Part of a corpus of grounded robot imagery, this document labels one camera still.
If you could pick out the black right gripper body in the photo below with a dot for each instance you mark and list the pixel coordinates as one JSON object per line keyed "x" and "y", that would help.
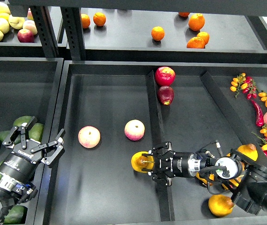
{"x": 176, "y": 164}

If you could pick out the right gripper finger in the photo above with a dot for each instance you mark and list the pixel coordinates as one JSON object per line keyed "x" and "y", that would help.
{"x": 161, "y": 179}
{"x": 162, "y": 152}

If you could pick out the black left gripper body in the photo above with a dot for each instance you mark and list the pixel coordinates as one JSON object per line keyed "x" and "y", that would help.
{"x": 21, "y": 163}

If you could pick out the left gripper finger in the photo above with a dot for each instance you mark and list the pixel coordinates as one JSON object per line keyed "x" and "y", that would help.
{"x": 21, "y": 131}
{"x": 49, "y": 153}

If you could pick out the dark green avocado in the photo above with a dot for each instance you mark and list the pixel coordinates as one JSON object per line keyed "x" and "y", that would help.
{"x": 4, "y": 134}
{"x": 32, "y": 175}

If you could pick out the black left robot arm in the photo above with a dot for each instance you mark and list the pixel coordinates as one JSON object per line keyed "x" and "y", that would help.
{"x": 13, "y": 192}

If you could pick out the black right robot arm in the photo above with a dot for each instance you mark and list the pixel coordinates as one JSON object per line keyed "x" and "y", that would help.
{"x": 251, "y": 194}

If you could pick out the green avocado top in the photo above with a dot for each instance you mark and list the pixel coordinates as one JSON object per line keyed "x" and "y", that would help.
{"x": 25, "y": 119}

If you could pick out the green avocado upright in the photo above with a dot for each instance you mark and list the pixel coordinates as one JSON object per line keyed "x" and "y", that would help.
{"x": 36, "y": 132}

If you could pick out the dark avocado bottom left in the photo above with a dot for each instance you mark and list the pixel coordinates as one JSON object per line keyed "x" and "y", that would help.
{"x": 17, "y": 215}

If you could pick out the yellow pear bottom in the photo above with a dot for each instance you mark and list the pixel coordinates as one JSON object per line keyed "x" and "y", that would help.
{"x": 220, "y": 205}

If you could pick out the yellow pear under gripper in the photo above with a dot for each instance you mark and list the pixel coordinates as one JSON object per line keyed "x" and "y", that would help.
{"x": 231, "y": 170}

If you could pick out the yellow pear with brown top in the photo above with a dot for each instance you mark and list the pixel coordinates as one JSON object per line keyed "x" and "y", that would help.
{"x": 249, "y": 150}

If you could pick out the pink apple centre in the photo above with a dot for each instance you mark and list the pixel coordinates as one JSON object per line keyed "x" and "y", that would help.
{"x": 134, "y": 130}

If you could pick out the pink apple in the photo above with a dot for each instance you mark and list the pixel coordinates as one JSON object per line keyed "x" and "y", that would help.
{"x": 89, "y": 137}
{"x": 134, "y": 130}

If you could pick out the pink apple left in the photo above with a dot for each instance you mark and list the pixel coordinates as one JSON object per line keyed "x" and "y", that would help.
{"x": 89, "y": 137}

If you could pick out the black left tray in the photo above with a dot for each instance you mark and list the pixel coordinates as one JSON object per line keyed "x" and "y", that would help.
{"x": 29, "y": 86}

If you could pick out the dark red apple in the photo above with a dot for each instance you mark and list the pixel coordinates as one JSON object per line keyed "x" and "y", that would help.
{"x": 165, "y": 95}

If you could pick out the black divided centre tray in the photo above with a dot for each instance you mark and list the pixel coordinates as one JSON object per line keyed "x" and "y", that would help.
{"x": 98, "y": 186}

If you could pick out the bright red apple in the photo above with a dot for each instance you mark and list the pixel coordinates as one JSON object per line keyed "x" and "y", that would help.
{"x": 165, "y": 76}

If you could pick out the black upper left shelf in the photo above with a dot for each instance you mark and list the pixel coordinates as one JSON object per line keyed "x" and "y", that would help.
{"x": 11, "y": 47}

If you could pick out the red apple on shelf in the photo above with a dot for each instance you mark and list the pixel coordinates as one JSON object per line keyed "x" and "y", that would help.
{"x": 25, "y": 36}

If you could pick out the red chili pepper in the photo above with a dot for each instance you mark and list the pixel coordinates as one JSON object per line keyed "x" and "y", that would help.
{"x": 259, "y": 114}

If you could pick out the pale peach on shelf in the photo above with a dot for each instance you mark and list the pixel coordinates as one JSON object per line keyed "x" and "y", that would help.
{"x": 30, "y": 25}

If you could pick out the cherry tomato bunch top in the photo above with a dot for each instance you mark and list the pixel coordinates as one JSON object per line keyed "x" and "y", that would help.
{"x": 244, "y": 84}

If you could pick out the yellow apple right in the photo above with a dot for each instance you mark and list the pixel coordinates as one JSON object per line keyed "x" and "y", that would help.
{"x": 16, "y": 22}

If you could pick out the yellow apple middle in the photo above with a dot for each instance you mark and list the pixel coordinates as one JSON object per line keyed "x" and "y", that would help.
{"x": 4, "y": 26}

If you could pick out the orange front right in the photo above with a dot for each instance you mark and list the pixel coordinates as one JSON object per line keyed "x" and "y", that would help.
{"x": 196, "y": 42}

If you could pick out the orange centre shelf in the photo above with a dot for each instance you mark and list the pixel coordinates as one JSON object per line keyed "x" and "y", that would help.
{"x": 157, "y": 33}

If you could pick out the black shelf post left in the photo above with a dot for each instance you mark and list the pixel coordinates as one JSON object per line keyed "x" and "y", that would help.
{"x": 45, "y": 30}

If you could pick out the black shelf post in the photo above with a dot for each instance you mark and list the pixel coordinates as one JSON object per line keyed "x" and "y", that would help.
{"x": 45, "y": 30}
{"x": 72, "y": 23}

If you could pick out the black shelf post right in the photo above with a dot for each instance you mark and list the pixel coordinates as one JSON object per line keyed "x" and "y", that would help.
{"x": 72, "y": 23}

